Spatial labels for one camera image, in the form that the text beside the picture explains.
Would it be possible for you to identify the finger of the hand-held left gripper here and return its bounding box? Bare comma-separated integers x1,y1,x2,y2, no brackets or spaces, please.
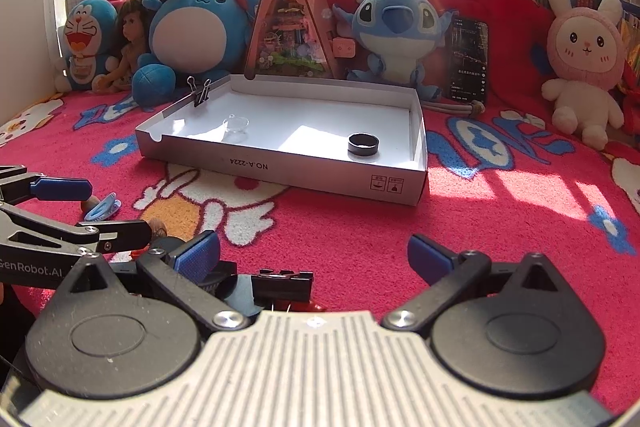
0,203,153,258
0,166,94,204

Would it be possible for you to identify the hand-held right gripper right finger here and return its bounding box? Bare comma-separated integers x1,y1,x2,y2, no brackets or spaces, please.
382,234,571,333

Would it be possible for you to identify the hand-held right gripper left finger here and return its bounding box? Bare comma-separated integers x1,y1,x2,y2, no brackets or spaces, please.
50,231,252,330

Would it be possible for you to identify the blue oval clip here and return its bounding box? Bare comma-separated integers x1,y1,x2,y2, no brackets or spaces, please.
85,193,122,222

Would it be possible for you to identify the white cardboard box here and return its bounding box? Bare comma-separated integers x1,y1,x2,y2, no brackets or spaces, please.
135,74,428,206

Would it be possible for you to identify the black binder clip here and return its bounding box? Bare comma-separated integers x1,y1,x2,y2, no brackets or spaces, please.
251,271,315,303
186,77,213,108

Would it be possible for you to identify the blue cat plush toy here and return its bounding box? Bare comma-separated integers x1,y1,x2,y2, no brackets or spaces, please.
54,0,119,92

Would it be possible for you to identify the brown-haired doll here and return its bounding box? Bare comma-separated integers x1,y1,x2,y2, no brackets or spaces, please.
95,0,151,90

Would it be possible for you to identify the black smartphone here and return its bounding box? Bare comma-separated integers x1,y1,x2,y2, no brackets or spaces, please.
446,18,489,104

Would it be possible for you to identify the round blue mouse plush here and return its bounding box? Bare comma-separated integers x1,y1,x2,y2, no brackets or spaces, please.
131,0,263,108

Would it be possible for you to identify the blue alien plush toy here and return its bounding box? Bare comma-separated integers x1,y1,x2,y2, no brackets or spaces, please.
332,0,458,102

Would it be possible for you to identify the triangular miniature house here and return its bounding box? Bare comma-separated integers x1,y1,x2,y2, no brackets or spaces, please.
243,0,346,80

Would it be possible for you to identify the pink bunny plush toy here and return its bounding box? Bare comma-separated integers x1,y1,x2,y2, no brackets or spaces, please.
541,0,626,151

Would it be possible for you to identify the grey cord with bead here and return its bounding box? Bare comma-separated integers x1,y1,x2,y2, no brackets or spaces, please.
422,99,486,118

